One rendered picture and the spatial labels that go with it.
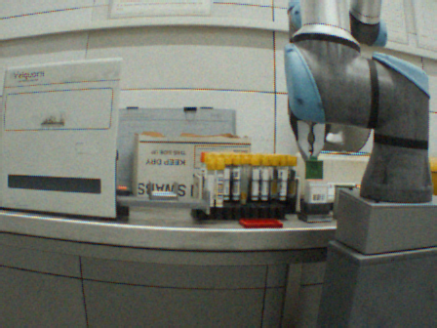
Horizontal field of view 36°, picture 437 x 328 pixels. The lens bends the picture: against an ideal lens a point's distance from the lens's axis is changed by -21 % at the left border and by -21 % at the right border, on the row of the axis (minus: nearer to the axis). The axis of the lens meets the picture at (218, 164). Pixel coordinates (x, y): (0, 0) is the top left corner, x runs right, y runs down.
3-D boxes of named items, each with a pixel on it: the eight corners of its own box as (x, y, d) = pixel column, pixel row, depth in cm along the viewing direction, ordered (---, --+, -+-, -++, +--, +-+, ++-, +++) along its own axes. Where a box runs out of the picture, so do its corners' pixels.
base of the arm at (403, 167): (439, 204, 110) (444, 143, 109) (364, 201, 111) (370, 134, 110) (423, 192, 125) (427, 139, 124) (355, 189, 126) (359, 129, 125)
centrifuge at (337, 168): (299, 211, 173) (302, 152, 172) (292, 198, 202) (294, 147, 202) (392, 209, 172) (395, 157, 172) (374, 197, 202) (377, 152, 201)
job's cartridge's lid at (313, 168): (305, 155, 158) (304, 155, 158) (305, 180, 157) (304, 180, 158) (323, 155, 158) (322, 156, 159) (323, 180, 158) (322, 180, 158)
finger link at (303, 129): (304, 164, 167) (304, 119, 167) (310, 166, 161) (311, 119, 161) (290, 164, 167) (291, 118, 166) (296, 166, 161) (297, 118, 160)
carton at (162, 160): (135, 205, 173) (136, 133, 172) (131, 192, 201) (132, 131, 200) (252, 209, 176) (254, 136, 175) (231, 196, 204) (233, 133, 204)
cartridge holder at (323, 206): (306, 223, 151) (308, 204, 151) (297, 218, 160) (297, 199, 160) (332, 222, 152) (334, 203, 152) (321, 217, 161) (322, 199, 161)
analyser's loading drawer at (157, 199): (99, 208, 144) (99, 180, 144) (99, 204, 150) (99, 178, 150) (210, 214, 147) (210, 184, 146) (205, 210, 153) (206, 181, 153)
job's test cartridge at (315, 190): (308, 214, 153) (310, 181, 153) (302, 212, 158) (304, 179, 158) (327, 214, 154) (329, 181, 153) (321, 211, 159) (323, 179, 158)
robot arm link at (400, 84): (436, 143, 111) (435, 63, 110) (371, 134, 111) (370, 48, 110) (421, 138, 123) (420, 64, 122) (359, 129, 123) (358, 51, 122)
